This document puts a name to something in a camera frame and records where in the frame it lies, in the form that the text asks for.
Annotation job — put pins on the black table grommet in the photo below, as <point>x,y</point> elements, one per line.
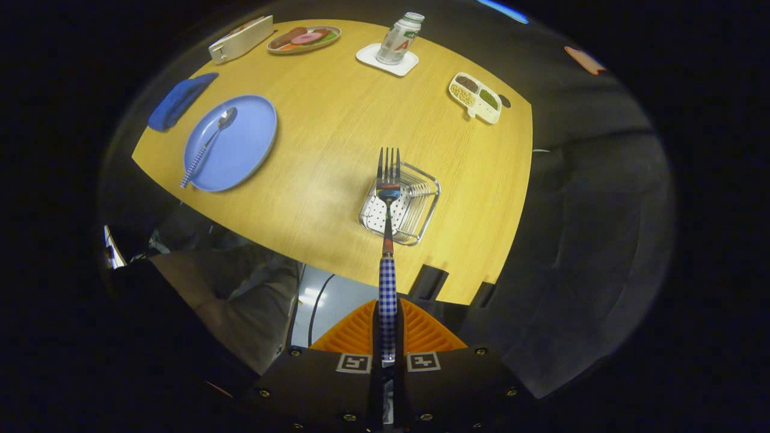
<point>504,101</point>

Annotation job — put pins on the large brown meat piece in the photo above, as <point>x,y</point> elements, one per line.
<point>284,38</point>

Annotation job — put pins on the white square coaster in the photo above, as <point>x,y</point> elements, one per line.
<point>368,55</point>

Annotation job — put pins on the white divided snack dish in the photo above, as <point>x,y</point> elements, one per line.
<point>475,105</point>

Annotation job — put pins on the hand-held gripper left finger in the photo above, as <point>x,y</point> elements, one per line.
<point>325,391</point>

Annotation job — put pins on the white flat panel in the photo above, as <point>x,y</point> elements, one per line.
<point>113,246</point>

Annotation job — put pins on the person's grey trousers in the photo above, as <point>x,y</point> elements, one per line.
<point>252,300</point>

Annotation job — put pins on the white drink bottle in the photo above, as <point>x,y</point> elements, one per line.
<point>397,39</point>

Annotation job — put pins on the small brown meat piece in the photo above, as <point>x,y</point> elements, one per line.
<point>320,31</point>

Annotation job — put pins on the blue round plate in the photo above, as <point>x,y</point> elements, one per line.
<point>240,144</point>

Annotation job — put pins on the oval beige food plate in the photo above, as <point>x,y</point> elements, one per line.
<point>283,49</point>

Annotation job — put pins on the white toaster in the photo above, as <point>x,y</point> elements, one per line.
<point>240,41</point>

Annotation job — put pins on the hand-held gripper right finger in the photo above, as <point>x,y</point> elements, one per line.
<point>457,391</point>

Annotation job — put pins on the blue folded towel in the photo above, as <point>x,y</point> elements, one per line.
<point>177,102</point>

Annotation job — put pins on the green lettuce leaf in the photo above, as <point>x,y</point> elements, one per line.
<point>329,36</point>

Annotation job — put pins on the pink ham slice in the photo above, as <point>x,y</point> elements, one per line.
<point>307,38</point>

